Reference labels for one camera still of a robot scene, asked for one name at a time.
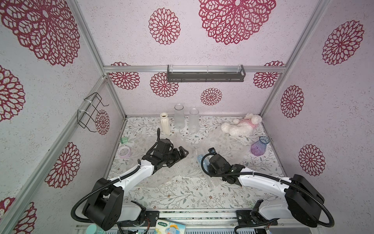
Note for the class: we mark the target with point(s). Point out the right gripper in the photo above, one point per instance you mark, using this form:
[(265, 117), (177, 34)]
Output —
[(213, 161)]

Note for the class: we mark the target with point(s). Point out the bubble item front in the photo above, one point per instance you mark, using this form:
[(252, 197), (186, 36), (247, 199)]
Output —
[(212, 182)]

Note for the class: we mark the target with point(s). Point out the black wire wall rack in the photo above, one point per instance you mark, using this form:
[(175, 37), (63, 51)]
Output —
[(87, 115)]

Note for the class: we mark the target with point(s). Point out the purple blue glass vase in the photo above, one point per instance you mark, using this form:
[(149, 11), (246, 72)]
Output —
[(259, 147)]

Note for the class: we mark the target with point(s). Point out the black wall shelf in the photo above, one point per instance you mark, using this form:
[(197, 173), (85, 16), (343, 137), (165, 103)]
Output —
[(206, 76)]

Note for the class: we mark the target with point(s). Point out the bubble purple vase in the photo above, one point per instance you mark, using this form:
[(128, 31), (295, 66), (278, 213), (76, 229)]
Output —
[(227, 145)]

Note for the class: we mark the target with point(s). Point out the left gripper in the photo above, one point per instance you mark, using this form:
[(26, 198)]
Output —
[(181, 149)]

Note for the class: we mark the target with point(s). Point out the cream ribbed ceramic vase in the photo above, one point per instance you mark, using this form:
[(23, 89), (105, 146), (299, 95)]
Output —
[(165, 123)]

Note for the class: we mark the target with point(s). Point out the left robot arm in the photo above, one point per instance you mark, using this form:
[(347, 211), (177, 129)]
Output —
[(104, 205)]

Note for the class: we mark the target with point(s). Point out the tissue pack with cartoon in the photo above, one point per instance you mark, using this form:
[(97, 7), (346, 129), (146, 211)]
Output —
[(169, 227)]

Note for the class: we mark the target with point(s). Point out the teal bottle cap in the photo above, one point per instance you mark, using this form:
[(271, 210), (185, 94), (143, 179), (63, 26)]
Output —
[(94, 229)]

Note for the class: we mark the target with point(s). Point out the lilac tape roll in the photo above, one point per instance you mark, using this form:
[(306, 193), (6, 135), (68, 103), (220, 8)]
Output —
[(124, 152)]

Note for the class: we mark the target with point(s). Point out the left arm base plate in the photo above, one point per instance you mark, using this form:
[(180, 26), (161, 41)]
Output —
[(147, 218)]

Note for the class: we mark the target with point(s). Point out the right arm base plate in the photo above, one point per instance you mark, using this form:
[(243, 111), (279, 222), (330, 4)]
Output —
[(253, 219)]

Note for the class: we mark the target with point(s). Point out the white pink plush toy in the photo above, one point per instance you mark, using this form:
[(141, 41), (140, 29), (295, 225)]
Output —
[(242, 127)]

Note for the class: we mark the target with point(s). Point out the green cube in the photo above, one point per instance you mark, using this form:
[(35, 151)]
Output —
[(124, 140)]

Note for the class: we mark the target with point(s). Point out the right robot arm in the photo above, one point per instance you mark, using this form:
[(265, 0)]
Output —
[(298, 198)]

